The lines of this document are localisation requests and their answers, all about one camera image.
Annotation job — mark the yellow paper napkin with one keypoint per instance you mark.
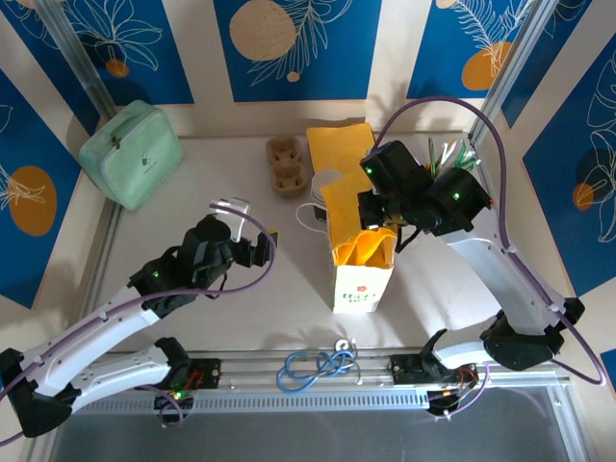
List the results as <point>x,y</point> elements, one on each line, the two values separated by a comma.
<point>344,212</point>

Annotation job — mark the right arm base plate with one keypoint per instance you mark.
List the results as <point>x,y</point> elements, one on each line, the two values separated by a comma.
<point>404,370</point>

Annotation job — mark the green white wrapped straw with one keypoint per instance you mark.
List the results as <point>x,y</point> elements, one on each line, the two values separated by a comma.
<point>471,163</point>
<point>431,151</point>

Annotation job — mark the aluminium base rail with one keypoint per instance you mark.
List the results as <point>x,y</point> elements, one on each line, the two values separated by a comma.
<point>250,368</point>

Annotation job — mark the brown cardboard cup carrier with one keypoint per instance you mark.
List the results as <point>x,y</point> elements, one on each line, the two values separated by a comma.
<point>286,163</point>

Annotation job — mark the white paper takeout bag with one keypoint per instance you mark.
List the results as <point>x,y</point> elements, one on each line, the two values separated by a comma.
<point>358,293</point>

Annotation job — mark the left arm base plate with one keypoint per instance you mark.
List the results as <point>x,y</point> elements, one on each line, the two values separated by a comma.
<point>207,373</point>

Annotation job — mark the stack of paper cups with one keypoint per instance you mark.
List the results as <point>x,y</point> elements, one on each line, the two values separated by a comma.
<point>327,175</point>

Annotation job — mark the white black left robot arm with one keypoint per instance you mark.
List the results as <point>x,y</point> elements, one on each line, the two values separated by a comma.
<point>96,332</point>

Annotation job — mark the aluminium frame post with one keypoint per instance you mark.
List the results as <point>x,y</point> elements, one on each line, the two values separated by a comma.
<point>510,62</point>
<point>77,58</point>

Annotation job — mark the mint green lunch bag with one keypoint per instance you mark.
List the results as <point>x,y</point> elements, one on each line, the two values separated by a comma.
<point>130,154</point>

